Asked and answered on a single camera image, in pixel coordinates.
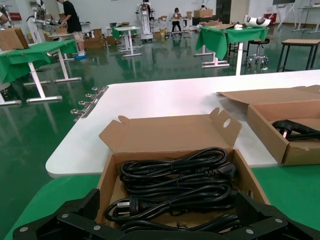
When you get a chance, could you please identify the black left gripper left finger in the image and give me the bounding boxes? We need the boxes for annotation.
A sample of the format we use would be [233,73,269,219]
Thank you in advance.
[12,188,126,240]

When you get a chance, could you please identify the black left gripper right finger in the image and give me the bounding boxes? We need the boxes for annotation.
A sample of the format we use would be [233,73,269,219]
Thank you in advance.
[234,191,289,240]

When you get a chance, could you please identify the black power cable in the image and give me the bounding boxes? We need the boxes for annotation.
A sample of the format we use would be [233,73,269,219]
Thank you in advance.
[119,212,242,234]
[271,119,320,141]
[103,191,238,222]
[119,146,238,181]
[121,174,233,201]

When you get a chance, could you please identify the open brown cardboard box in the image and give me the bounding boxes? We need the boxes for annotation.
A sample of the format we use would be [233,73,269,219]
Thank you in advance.
[95,107,271,232]
[216,84,320,166]

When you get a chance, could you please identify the closed brown cardboard box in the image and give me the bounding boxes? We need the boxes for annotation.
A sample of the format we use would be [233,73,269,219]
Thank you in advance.
[0,26,30,51]

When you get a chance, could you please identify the green work surface cloth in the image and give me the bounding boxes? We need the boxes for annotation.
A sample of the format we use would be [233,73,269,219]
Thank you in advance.
[3,163,320,240]

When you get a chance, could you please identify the green covered table left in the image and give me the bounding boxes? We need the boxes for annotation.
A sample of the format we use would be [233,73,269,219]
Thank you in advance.
[0,47,83,105]

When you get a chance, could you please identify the green covered table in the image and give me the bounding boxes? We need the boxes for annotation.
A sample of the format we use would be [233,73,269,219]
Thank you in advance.
[0,47,83,105]
[194,25,270,61]

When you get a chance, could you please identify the green draped table cloth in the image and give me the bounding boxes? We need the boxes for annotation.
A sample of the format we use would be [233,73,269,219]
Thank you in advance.
[0,39,79,85]

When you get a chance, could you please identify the black stool chrome wheels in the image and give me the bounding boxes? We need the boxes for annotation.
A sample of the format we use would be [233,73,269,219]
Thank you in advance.
[245,37,271,70]

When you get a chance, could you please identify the stacked brown cardboard boxes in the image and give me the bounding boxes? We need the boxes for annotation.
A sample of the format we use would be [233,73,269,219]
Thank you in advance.
[83,27,106,50]

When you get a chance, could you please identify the green covered table right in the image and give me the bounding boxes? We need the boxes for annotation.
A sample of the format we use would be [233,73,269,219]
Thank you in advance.
[194,25,270,61]

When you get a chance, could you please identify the white curved plastic shell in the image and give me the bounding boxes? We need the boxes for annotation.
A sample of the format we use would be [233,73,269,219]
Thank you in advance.
[243,14,272,28]

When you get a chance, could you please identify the small green-topped white table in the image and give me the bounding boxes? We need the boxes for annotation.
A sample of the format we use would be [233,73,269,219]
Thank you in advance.
[111,25,143,58]

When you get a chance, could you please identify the standing person black shirt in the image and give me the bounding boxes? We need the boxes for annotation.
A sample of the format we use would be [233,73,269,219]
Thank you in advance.
[57,0,88,61]

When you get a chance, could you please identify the silver robot with arms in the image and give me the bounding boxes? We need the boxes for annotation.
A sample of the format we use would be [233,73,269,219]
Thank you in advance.
[27,0,64,35]

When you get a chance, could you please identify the white wheeled display stand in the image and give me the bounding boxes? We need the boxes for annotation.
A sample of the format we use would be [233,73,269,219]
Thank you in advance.
[269,0,302,29]

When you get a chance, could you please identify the tall black cabinet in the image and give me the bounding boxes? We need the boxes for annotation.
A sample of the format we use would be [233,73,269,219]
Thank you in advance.
[216,0,233,24]

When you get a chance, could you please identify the brown cardboard carton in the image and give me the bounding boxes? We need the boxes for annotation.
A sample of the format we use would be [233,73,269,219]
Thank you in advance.
[193,9,214,19]

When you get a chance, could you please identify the seated person dark clothes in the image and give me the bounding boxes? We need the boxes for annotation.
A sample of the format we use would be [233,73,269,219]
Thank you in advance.
[170,7,184,33]

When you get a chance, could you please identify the white humanoid robot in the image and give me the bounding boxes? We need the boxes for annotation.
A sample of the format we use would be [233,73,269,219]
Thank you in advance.
[134,0,158,43]

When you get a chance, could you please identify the white metal table frame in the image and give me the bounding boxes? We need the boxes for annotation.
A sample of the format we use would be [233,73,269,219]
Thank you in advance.
[193,42,245,76]

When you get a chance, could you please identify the wooden table black frame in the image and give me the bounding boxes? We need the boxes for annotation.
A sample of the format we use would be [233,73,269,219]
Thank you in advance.
[276,38,320,73]

